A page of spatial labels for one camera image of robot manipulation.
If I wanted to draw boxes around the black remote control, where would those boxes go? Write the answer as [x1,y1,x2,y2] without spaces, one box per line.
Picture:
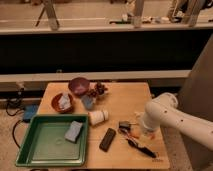
[99,128,116,152]

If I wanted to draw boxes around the blue sponge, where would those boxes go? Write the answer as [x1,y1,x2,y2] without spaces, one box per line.
[65,121,83,143]

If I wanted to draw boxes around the bunch of dark grapes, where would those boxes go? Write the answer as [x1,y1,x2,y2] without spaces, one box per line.
[87,82,108,98]

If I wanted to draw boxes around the black dish brush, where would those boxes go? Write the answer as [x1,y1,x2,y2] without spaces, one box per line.
[118,121,156,158]

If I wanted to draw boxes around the white paper cup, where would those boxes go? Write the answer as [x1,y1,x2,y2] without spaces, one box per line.
[89,110,109,126]

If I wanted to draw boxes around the red bowl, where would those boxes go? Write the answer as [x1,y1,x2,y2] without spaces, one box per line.
[51,93,74,113]

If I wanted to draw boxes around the blue box on floor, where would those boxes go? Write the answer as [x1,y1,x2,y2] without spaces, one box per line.
[23,105,38,123]

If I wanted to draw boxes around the purple bowl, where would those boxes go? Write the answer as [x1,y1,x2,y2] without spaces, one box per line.
[68,77,90,96]

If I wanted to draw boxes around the black cable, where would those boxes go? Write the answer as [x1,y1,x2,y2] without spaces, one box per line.
[5,89,25,149]

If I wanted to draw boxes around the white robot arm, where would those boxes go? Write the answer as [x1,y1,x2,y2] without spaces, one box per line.
[139,93,213,150]

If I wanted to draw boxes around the orange carrot toy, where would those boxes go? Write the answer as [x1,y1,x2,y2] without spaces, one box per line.
[130,132,155,140]

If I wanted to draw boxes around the blue cup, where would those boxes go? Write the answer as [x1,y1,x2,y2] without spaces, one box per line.
[81,95,95,110]

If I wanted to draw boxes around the green plastic tray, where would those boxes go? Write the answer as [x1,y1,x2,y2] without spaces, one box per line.
[15,114,89,168]

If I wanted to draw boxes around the white blue packet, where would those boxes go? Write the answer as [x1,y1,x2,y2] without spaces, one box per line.
[58,93,71,110]

